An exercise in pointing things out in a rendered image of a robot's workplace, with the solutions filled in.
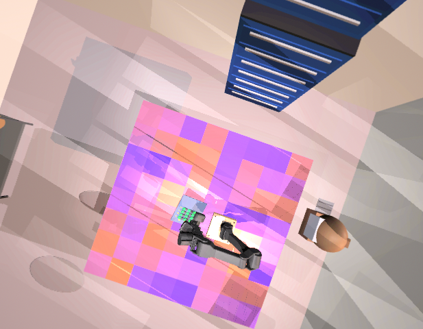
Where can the grey switch panel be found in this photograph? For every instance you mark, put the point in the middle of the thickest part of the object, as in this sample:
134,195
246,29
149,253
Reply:
187,208

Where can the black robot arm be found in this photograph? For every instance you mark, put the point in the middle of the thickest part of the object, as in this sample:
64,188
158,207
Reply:
249,257

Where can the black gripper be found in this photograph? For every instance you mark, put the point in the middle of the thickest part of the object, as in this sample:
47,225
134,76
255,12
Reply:
198,217

